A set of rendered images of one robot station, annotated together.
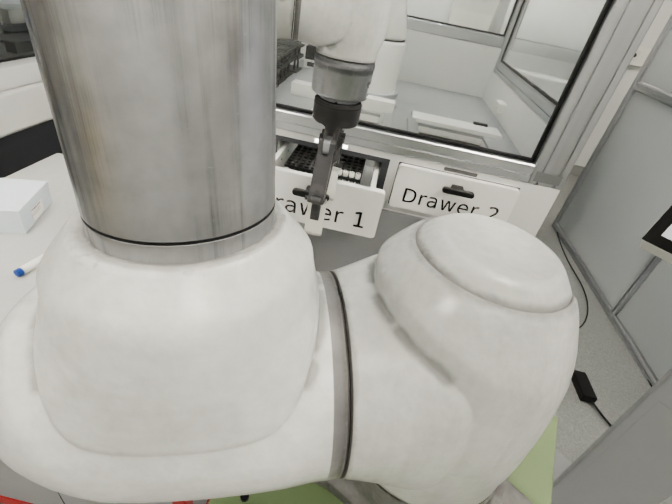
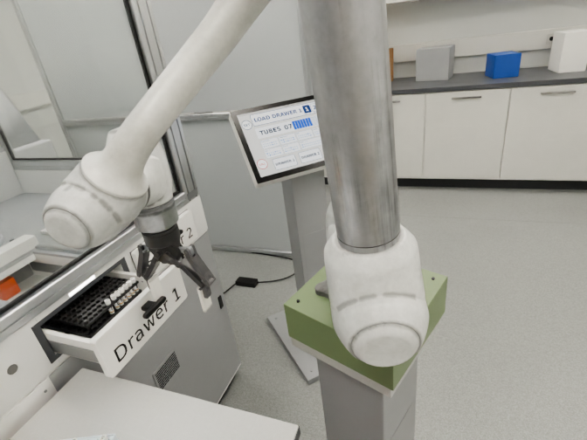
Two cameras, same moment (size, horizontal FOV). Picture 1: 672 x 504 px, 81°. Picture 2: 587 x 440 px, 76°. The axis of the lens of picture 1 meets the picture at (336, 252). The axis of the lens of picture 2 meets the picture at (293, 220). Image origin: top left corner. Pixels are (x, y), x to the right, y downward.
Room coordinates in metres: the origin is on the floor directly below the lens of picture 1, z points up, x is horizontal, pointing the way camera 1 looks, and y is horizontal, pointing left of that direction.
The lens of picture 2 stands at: (0.10, 0.62, 1.45)
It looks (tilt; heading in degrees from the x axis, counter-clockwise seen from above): 27 degrees down; 291
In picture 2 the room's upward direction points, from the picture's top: 8 degrees counter-clockwise
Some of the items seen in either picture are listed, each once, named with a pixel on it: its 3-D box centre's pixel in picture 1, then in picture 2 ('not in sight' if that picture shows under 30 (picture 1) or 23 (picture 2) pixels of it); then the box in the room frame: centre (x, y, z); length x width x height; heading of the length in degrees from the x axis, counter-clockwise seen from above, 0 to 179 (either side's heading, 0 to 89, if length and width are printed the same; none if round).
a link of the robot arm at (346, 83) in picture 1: (342, 78); (155, 214); (0.63, 0.04, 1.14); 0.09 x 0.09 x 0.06
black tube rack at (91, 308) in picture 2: (328, 167); (86, 305); (0.93, 0.06, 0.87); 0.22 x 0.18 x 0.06; 178
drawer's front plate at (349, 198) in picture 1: (312, 200); (146, 315); (0.73, 0.07, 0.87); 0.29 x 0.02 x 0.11; 88
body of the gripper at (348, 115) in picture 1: (334, 126); (164, 244); (0.63, 0.04, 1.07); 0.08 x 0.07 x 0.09; 178
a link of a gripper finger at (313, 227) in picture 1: (315, 216); (204, 296); (0.57, 0.05, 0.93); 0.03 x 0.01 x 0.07; 88
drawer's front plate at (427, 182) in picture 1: (452, 197); (168, 244); (0.89, -0.25, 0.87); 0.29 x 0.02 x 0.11; 88
